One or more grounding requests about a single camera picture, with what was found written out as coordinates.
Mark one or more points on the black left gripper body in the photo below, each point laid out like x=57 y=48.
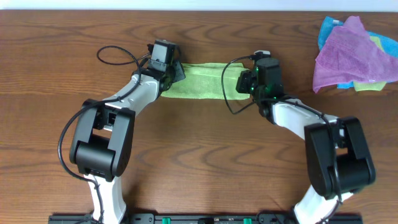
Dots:
x=176 y=71

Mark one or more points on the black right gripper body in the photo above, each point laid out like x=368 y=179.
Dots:
x=247 y=85

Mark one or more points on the green microfiber cloth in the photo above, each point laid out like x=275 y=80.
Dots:
x=208 y=81

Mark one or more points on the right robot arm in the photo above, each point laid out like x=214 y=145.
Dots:
x=339 y=162

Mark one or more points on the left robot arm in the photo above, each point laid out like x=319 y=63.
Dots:
x=102 y=142

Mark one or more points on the purple microfiber cloth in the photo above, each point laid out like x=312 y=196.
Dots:
x=349 y=55

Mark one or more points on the blue microfiber cloth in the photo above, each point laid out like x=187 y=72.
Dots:
x=389 y=45

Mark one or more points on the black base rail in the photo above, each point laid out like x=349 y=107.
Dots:
x=150 y=218

